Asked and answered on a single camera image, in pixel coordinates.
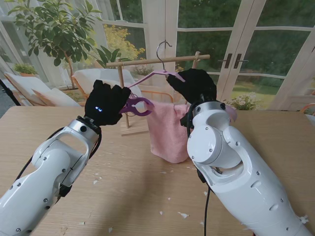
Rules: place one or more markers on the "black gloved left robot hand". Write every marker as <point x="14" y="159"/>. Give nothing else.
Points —
<point x="105" y="105"/>

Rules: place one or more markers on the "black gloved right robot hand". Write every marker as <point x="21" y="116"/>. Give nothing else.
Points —
<point x="197" y="86"/>

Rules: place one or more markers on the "purple plastic clothes peg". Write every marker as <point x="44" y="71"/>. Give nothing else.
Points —
<point x="139" y="107"/>

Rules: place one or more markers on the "pink hanger with metal hook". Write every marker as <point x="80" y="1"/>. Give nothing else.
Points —
<point x="152" y="75"/>

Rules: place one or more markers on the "pink square towel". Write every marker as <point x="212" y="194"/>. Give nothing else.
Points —
<point x="167" y="132"/>

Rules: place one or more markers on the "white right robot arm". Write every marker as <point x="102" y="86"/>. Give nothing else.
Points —
<point x="241" y="182"/>

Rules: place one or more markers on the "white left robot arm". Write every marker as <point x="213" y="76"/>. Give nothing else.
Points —
<point x="44" y="177"/>

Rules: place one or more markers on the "wooden tabletop drying rack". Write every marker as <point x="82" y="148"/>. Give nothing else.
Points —
<point x="147" y="61"/>

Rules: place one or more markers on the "printed garden room backdrop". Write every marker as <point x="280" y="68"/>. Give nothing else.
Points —
<point x="270" y="41"/>

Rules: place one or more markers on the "black tripod stand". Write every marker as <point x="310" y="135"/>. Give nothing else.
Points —
<point x="7" y="92"/>

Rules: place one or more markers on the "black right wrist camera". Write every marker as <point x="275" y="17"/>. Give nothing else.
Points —
<point x="184" y="120"/>

